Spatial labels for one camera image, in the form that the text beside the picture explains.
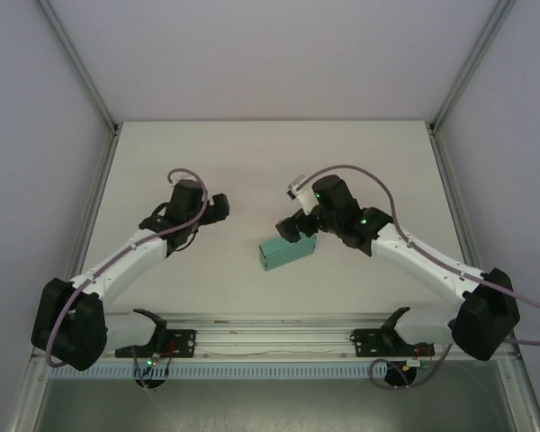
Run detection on aluminium side frame rail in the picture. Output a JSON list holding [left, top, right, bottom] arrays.
[[429, 128, 540, 432], [6, 128, 121, 432]]

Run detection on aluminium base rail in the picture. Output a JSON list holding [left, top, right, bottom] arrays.
[[31, 314, 521, 361]]

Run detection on grey metal sheet panel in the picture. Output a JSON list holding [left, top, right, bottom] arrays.
[[30, 377, 524, 432]]

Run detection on aluminium corner post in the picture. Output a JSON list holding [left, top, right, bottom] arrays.
[[428, 0, 519, 134], [38, 0, 121, 134]]

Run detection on slotted grey cable duct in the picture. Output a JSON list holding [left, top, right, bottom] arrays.
[[49, 364, 388, 381]]

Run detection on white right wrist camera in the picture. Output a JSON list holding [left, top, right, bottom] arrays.
[[287, 173, 320, 215]]

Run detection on teal paper box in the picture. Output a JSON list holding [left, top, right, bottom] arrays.
[[257, 233, 317, 274]]

